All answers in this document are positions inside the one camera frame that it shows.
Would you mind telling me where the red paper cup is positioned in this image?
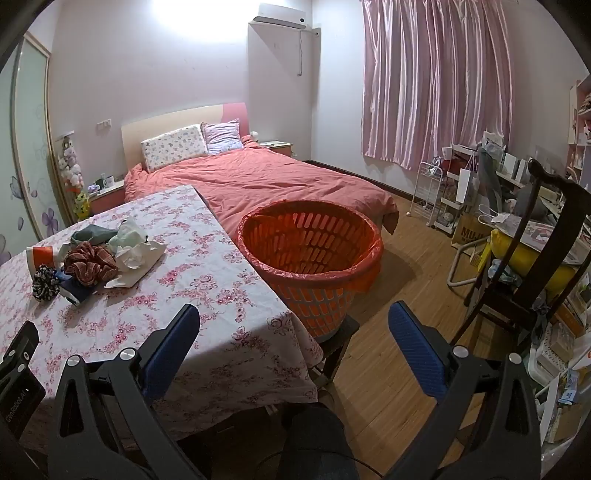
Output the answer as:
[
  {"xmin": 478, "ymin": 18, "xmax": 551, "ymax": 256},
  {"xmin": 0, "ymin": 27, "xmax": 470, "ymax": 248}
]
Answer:
[{"xmin": 25, "ymin": 246, "xmax": 58, "ymax": 271}]

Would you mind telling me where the small blue tissue pack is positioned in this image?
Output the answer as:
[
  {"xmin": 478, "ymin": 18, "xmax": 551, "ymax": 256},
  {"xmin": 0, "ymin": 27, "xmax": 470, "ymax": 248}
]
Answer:
[{"xmin": 53, "ymin": 270, "xmax": 93, "ymax": 306}]

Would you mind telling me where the yellow cushion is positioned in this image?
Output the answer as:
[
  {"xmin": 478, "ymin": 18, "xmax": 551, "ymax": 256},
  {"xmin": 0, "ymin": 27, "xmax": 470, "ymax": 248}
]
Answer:
[{"xmin": 490, "ymin": 229, "xmax": 578, "ymax": 289}]

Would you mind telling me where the white rolling cart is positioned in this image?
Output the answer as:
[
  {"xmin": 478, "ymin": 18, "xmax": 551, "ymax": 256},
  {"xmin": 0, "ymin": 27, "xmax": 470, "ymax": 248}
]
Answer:
[{"xmin": 438, "ymin": 144, "xmax": 481, "ymax": 236}]

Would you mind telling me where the grey garment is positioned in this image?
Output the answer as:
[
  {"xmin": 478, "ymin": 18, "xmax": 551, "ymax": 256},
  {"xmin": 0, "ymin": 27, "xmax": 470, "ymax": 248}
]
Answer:
[{"xmin": 478, "ymin": 148, "xmax": 505, "ymax": 208}]

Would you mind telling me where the pile of boxes and clutter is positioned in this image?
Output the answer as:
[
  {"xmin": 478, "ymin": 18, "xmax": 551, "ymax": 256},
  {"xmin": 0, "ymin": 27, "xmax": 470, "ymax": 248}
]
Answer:
[{"xmin": 531, "ymin": 277, "xmax": 591, "ymax": 462}]

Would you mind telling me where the brown paper bag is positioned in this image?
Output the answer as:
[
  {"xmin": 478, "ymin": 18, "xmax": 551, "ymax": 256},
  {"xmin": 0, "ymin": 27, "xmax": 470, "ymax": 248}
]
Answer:
[{"xmin": 451, "ymin": 212, "xmax": 490, "ymax": 250}]

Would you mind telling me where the black white scrunchie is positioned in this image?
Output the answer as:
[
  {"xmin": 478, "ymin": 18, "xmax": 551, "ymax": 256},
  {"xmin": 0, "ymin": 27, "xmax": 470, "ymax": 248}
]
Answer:
[{"xmin": 31, "ymin": 264, "xmax": 62, "ymax": 302}]

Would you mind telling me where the white tube frame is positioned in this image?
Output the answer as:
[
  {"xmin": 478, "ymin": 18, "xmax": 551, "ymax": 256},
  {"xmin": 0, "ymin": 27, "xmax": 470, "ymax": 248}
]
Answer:
[{"xmin": 445, "ymin": 240, "xmax": 485, "ymax": 289}]

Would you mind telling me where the pink striped curtain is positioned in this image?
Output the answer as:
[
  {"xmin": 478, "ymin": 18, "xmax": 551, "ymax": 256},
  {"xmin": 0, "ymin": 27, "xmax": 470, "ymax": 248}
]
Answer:
[{"xmin": 361, "ymin": 0, "xmax": 513, "ymax": 169}]

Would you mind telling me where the bed with salmon duvet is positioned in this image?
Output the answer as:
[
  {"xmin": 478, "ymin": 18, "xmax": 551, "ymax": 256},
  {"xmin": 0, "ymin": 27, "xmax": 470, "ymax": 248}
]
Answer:
[{"xmin": 124, "ymin": 141, "xmax": 400, "ymax": 236}]

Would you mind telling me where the red brown striped scrunchie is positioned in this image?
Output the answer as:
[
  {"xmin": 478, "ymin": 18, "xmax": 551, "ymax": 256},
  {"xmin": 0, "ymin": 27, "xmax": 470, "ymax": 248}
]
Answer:
[{"xmin": 63, "ymin": 241, "xmax": 118, "ymax": 283}]

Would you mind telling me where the orange plastic basket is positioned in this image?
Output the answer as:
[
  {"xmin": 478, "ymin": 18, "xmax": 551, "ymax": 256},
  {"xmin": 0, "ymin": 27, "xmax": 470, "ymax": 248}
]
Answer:
[{"xmin": 236, "ymin": 199, "xmax": 385, "ymax": 341}]

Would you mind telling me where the pink striped pillow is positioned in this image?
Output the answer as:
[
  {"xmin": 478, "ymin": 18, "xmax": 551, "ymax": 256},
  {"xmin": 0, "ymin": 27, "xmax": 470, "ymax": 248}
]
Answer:
[{"xmin": 201, "ymin": 119, "xmax": 245, "ymax": 154}]

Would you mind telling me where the pink nightstand with book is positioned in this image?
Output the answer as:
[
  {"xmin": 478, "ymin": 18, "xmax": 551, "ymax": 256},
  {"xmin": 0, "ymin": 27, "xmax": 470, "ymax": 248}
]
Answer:
[{"xmin": 259, "ymin": 141, "xmax": 294, "ymax": 160}]

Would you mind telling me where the hanging bunch of plush toys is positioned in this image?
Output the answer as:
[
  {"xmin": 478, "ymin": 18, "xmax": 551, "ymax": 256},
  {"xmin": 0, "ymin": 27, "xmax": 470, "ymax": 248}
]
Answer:
[{"xmin": 56, "ymin": 136, "xmax": 84, "ymax": 190}]

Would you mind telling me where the white paper bag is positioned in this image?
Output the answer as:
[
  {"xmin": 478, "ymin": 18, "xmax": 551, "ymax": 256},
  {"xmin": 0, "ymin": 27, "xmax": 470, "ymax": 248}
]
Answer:
[{"xmin": 457, "ymin": 168, "xmax": 476, "ymax": 204}]

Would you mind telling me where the pink white bookshelf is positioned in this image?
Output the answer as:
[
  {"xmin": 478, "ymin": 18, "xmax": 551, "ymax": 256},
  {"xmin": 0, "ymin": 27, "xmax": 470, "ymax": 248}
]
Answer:
[{"xmin": 568, "ymin": 76, "xmax": 591, "ymax": 185}]

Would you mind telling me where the frosted floral wardrobe door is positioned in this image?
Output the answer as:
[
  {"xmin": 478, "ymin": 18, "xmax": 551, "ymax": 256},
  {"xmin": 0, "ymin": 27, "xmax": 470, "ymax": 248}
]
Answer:
[{"xmin": 0, "ymin": 32, "xmax": 77, "ymax": 266}]

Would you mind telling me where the beige pink bed headboard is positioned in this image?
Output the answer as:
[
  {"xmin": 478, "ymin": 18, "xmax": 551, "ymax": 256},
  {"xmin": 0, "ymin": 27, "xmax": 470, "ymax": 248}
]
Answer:
[{"xmin": 121, "ymin": 102, "xmax": 252, "ymax": 169}]

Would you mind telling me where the dark wooden chair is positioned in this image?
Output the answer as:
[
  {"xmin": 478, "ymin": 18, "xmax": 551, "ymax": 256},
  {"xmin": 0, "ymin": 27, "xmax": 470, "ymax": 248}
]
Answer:
[{"xmin": 450, "ymin": 158, "xmax": 591, "ymax": 365}]

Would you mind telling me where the white floral pillow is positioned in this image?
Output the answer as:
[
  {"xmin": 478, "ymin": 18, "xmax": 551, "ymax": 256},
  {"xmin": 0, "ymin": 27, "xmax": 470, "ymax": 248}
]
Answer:
[{"xmin": 141, "ymin": 124, "xmax": 209, "ymax": 174}]

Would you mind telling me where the pink nightstand with mug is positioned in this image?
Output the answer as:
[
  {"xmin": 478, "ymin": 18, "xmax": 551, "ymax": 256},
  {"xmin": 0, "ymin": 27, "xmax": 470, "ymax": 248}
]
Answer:
[{"xmin": 88, "ymin": 180, "xmax": 126, "ymax": 215}]

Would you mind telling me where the dark wooden stool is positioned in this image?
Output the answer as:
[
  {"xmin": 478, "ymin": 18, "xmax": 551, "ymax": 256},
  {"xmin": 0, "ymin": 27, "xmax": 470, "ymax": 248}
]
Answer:
[{"xmin": 309, "ymin": 316, "xmax": 361, "ymax": 393}]

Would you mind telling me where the white air conditioner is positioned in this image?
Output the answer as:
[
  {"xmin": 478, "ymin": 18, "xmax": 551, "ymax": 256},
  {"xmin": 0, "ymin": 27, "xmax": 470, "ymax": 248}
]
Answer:
[{"xmin": 252, "ymin": 4, "xmax": 308, "ymax": 29}]

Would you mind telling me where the white wire rack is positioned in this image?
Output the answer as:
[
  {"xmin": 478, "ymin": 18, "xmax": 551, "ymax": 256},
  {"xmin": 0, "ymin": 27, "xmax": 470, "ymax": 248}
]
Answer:
[{"xmin": 413, "ymin": 161, "xmax": 446, "ymax": 227}]

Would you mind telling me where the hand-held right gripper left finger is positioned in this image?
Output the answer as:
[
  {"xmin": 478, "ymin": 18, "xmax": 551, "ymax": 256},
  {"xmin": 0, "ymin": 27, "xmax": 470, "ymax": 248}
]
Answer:
[{"xmin": 47, "ymin": 304, "xmax": 201, "ymax": 480}]

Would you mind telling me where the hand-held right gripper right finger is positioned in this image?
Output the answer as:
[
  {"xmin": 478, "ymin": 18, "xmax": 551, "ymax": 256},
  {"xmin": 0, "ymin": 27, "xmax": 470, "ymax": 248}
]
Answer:
[{"xmin": 388, "ymin": 301, "xmax": 542, "ymax": 480}]

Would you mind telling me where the floral pink white tablecloth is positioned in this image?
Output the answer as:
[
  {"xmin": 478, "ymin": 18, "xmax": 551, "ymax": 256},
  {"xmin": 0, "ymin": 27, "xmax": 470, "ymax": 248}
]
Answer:
[{"xmin": 0, "ymin": 185, "xmax": 324, "ymax": 444}]

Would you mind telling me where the teal and navy snack packet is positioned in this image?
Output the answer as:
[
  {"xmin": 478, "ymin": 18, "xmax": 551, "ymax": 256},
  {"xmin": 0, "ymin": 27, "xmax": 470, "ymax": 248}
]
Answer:
[{"xmin": 108, "ymin": 217, "xmax": 151, "ymax": 252}]

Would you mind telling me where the white tissue paper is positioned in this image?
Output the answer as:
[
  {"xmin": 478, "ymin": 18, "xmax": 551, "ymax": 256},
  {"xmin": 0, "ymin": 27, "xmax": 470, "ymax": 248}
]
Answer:
[{"xmin": 104, "ymin": 240, "xmax": 167, "ymax": 289}]

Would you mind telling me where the person's leg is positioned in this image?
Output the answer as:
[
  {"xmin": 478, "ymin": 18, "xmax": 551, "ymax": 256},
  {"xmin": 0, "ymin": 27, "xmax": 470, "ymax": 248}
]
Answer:
[{"xmin": 277, "ymin": 406, "xmax": 361, "ymax": 480}]

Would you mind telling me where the grey green towel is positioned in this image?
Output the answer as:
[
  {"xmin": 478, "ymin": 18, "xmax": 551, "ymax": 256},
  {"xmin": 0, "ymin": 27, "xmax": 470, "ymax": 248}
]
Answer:
[{"xmin": 71, "ymin": 225, "xmax": 118, "ymax": 245}]

